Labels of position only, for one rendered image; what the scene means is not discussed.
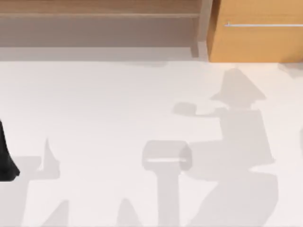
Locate brown wooden open shelf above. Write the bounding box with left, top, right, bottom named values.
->
left=0, top=0, right=214, bottom=62

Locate light wooden cupboard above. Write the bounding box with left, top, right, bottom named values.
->
left=206, top=0, right=303, bottom=63

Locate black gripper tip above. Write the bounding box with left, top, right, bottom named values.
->
left=0, top=120, right=21, bottom=183

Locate long metal handle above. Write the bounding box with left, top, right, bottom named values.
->
left=224, top=22, right=303, bottom=27

